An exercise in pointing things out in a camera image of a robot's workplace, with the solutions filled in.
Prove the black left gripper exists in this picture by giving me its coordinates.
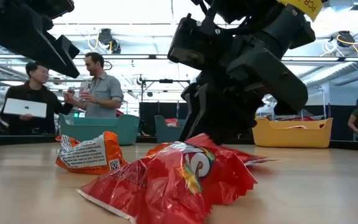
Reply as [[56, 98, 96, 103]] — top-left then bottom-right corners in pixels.
[[0, 0, 81, 79]]

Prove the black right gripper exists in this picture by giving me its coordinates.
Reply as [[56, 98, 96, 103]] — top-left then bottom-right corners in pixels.
[[178, 32, 310, 146]]

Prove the clear drink bottle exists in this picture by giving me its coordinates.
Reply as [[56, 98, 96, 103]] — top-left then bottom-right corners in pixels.
[[78, 81, 92, 95]]

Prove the silver laptop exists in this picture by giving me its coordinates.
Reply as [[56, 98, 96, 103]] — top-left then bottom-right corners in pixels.
[[2, 97, 48, 119]]

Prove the slate blue plastic bin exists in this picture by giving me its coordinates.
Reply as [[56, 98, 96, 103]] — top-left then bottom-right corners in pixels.
[[154, 114, 188, 144]]

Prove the yellow plastic bin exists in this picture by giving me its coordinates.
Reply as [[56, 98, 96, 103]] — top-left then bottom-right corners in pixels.
[[252, 117, 334, 149]]

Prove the red flat object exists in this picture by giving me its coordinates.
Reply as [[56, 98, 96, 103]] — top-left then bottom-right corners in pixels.
[[275, 114, 316, 123]]

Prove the black partition panel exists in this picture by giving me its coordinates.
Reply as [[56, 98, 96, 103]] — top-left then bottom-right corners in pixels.
[[328, 101, 358, 142], [139, 101, 192, 138]]

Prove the teal green plastic bin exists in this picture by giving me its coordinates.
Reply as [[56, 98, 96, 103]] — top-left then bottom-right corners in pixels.
[[58, 113, 141, 146]]

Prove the yellow label tag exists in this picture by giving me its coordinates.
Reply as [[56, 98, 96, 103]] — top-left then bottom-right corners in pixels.
[[277, 0, 323, 21]]

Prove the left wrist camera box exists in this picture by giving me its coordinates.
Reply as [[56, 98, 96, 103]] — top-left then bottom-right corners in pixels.
[[26, 0, 75, 20]]

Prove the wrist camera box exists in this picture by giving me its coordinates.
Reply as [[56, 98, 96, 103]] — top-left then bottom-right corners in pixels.
[[168, 14, 229, 71], [26, 0, 75, 20]]

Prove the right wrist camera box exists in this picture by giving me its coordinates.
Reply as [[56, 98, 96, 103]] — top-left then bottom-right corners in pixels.
[[168, 14, 229, 71]]

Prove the black metal gantry frame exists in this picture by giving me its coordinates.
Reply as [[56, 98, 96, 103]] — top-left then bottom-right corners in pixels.
[[140, 78, 191, 103]]

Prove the silver air duct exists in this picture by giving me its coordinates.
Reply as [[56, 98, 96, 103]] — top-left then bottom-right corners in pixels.
[[303, 60, 358, 93]]

